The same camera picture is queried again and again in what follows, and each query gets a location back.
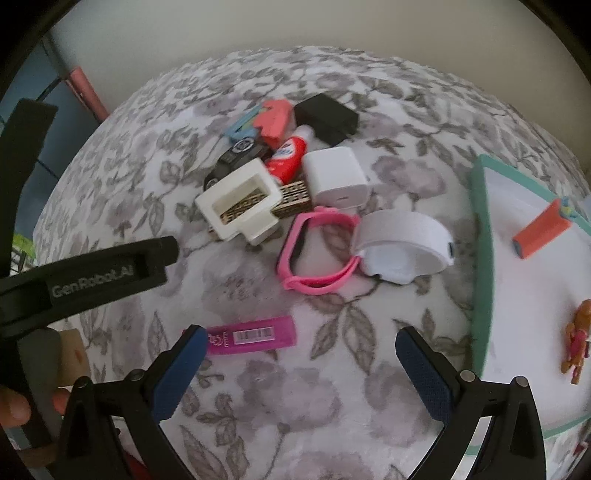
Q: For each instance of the dark blue cabinet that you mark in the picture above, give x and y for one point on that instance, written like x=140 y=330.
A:
x=69 y=120

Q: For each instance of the orange box with teal end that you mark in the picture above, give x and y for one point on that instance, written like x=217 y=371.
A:
x=540 y=230

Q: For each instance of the black toy car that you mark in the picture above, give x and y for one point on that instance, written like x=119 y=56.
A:
x=235 y=154

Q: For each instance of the red and white tube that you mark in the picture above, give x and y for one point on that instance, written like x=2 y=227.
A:
x=288 y=157

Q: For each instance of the white plastic frame holder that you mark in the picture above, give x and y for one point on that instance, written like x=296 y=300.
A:
x=217 y=203

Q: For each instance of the pink watch band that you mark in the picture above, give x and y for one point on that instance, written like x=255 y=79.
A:
x=323 y=217

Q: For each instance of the magenta packet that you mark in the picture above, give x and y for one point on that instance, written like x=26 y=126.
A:
x=272 y=334

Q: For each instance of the grey floral blanket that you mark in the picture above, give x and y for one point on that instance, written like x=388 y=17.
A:
x=323 y=415

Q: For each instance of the orange toy figure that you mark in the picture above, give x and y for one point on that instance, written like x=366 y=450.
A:
x=579 y=327

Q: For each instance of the white charger cube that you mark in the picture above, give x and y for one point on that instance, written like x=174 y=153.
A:
x=332 y=175

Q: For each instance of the person's left hand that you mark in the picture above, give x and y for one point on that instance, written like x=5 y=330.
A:
x=14 y=406

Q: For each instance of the white tray with teal rim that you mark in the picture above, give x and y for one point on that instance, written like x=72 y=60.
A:
x=531 y=300

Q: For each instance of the black power adapter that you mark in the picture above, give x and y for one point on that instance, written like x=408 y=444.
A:
x=323 y=115

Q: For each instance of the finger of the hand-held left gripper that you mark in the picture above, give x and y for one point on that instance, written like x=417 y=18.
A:
x=27 y=161

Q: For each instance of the pink pole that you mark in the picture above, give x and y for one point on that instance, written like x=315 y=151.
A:
x=85 y=92

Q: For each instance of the light blue toy piece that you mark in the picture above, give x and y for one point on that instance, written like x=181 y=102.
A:
x=238 y=129

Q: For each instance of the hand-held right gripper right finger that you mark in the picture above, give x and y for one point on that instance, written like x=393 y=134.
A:
x=425 y=374

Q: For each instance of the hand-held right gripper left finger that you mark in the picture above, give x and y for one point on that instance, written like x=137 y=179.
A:
x=180 y=374

